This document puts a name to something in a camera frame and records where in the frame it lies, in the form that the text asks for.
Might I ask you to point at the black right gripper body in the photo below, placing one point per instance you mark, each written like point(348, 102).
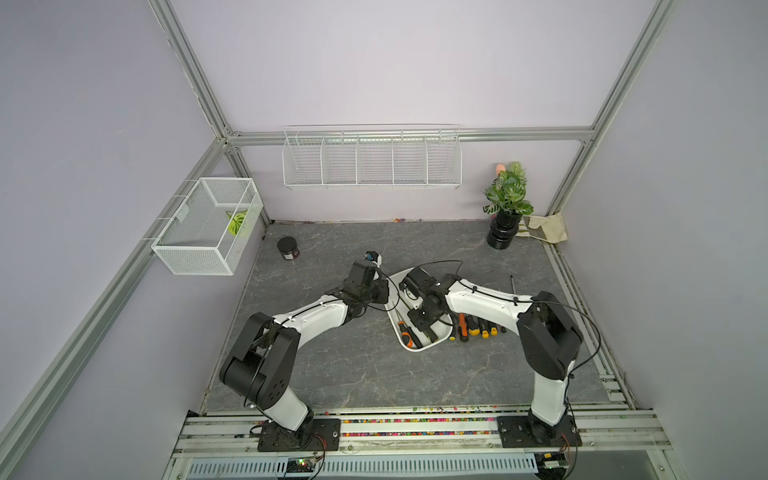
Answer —
point(422, 314)

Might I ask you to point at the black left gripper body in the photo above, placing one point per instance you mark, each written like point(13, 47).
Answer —
point(376, 293)

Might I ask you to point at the white plastic storage box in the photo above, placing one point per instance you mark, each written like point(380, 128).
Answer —
point(396, 308)

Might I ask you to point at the grey orange collar screwdriver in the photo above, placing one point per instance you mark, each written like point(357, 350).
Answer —
point(423, 337)

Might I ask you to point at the short black yellow screwdriver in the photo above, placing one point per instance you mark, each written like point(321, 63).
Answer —
point(473, 326)

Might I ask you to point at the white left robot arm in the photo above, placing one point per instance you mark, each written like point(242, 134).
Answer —
point(260, 364)

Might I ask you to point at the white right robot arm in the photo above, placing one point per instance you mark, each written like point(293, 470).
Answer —
point(550, 338)

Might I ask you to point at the black orange screwdriver in box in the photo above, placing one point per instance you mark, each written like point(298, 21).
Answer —
point(406, 336)

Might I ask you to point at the small black jar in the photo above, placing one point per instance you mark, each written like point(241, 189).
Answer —
point(288, 248)

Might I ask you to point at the black glossy plant pot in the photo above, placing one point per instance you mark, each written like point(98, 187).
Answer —
point(503, 228)

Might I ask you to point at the green artificial plant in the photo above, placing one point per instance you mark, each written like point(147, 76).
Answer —
point(507, 192)

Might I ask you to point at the cream work glove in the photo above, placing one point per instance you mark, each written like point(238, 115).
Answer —
point(550, 229)

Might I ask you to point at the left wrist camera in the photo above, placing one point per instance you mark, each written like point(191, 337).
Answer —
point(374, 257)

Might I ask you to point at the long white wire shelf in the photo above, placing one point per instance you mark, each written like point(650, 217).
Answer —
point(372, 156)

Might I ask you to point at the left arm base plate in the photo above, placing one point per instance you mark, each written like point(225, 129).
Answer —
point(299, 434)

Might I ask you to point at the white wire basket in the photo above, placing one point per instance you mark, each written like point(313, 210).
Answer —
point(209, 231)

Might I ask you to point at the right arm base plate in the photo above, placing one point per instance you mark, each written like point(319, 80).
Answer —
point(537, 431)

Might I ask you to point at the aluminium rail base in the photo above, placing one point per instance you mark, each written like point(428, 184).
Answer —
point(609, 441)

